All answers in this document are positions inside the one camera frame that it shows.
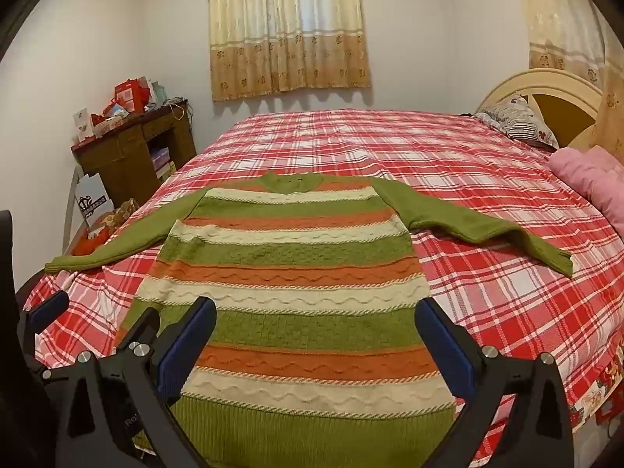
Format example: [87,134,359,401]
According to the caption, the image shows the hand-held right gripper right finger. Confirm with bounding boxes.
[414,296,588,468]

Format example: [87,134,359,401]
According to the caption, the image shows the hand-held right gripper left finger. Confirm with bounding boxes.
[53,296,218,468]

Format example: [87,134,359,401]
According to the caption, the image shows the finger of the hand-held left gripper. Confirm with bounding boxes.
[17,290,71,386]
[113,309,161,356]

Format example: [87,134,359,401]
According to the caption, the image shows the green orange striped knit sweater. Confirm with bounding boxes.
[45,172,572,468]

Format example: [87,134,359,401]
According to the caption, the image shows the red plastic bag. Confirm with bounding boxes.
[73,227,110,257]

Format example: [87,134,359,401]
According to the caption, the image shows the brown patterned bag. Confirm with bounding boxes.
[100,198,140,232]

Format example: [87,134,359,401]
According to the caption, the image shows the white paper bag crown print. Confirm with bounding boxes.
[77,173,115,227]

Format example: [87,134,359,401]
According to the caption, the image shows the stacked boxes in desk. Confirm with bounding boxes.
[150,146,176,181]

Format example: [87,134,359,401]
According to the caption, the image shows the red floral quilt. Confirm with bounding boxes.
[575,351,624,430]

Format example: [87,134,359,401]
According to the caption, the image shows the brown wooden desk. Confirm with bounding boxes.
[71,99,197,206]

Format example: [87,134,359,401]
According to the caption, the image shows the red plaid bed sheet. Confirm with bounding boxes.
[19,108,620,454]

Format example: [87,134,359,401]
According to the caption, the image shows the white upright card box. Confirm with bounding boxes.
[73,108,96,140]

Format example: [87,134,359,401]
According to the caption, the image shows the flat red-edged box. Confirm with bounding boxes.
[94,114,130,138]

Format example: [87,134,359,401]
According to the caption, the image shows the red gift box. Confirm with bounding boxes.
[113,79,148,113]

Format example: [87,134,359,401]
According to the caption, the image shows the pink quilt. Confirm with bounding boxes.
[548,146,624,235]

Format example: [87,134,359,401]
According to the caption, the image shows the striped patterned pillow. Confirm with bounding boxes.
[475,94,559,149]

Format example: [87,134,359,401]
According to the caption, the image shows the cream arched headboard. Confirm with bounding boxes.
[475,68,605,149]

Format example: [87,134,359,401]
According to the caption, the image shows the beige floral window curtain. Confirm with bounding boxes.
[209,0,370,103]
[516,0,624,171]

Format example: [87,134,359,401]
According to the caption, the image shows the grey metal frame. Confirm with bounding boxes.
[63,163,83,254]

